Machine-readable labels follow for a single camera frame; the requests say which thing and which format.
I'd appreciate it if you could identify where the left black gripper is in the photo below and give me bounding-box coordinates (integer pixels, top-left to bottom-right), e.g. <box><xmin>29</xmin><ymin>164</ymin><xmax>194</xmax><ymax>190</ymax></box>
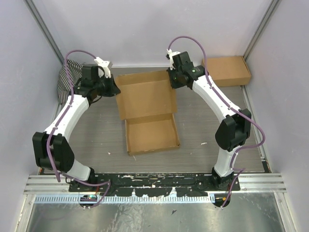
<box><xmin>94</xmin><ymin>74</ymin><xmax>121</xmax><ymax>97</ymax></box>

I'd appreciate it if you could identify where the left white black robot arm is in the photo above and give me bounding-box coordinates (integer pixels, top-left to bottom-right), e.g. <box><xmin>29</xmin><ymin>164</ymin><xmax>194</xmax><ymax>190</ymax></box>
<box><xmin>32</xmin><ymin>58</ymin><xmax>121</xmax><ymax>192</ymax></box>

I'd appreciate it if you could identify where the aluminium front frame rail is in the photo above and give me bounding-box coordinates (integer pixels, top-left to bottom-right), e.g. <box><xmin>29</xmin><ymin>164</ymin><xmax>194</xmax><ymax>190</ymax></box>
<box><xmin>24</xmin><ymin>173</ymin><xmax>286</xmax><ymax>197</ymax></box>

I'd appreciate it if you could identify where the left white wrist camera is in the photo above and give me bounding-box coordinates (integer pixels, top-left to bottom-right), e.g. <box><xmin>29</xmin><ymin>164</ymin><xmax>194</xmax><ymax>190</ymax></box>
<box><xmin>94</xmin><ymin>57</ymin><xmax>112</xmax><ymax>78</ymax></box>

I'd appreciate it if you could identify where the striped black white cloth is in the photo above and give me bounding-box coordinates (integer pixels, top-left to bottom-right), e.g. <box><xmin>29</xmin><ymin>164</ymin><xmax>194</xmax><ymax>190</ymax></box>
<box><xmin>57</xmin><ymin>59</ymin><xmax>83</xmax><ymax>104</ymax></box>

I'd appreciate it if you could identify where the white slotted cable duct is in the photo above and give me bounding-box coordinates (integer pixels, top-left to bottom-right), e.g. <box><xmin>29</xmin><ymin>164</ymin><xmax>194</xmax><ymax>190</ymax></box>
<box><xmin>34</xmin><ymin>194</ymin><xmax>215</xmax><ymax>204</ymax></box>

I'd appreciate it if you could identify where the right aluminium corner post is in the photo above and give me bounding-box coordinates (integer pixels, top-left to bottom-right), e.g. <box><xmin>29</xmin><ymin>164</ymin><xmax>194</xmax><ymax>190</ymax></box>
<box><xmin>243</xmin><ymin>0</ymin><xmax>282</xmax><ymax>61</ymax></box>

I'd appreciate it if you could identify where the brown cardboard box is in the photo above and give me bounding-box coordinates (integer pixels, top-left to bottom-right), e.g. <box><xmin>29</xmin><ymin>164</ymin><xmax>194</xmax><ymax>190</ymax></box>
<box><xmin>115</xmin><ymin>71</ymin><xmax>180</xmax><ymax>156</ymax></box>
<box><xmin>207</xmin><ymin>56</ymin><xmax>251</xmax><ymax>87</ymax></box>

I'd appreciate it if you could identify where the folded brown cardboard box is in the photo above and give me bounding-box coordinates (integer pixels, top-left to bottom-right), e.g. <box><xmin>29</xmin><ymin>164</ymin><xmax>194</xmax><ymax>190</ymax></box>
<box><xmin>207</xmin><ymin>56</ymin><xmax>251</xmax><ymax>87</ymax></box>

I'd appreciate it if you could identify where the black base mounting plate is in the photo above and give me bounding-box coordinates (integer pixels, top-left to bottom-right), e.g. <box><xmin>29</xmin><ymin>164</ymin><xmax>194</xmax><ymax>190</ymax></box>
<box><xmin>68</xmin><ymin>173</ymin><xmax>241</xmax><ymax>197</ymax></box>

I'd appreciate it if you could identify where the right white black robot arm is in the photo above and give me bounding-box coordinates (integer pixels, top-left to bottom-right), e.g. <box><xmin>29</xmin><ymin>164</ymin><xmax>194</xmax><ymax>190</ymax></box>
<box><xmin>167</xmin><ymin>49</ymin><xmax>252</xmax><ymax>191</ymax></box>

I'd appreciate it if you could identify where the left aluminium corner post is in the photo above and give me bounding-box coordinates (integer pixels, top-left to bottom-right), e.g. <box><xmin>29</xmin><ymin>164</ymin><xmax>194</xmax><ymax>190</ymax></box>
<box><xmin>23</xmin><ymin>0</ymin><xmax>64</xmax><ymax>64</ymax></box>

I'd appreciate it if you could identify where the aluminium corner post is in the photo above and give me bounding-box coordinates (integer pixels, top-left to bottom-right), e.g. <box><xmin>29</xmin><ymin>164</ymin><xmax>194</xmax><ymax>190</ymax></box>
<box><xmin>23</xmin><ymin>0</ymin><xmax>64</xmax><ymax>64</ymax></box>
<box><xmin>243</xmin><ymin>0</ymin><xmax>282</xmax><ymax>61</ymax></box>

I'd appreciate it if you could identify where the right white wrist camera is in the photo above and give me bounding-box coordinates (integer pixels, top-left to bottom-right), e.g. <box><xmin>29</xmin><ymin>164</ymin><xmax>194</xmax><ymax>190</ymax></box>
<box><xmin>166</xmin><ymin>49</ymin><xmax>180</xmax><ymax>70</ymax></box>

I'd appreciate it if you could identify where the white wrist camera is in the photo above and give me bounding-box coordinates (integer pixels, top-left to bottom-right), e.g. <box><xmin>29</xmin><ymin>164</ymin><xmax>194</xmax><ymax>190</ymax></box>
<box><xmin>166</xmin><ymin>49</ymin><xmax>180</xmax><ymax>70</ymax></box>
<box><xmin>94</xmin><ymin>57</ymin><xmax>112</xmax><ymax>78</ymax></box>

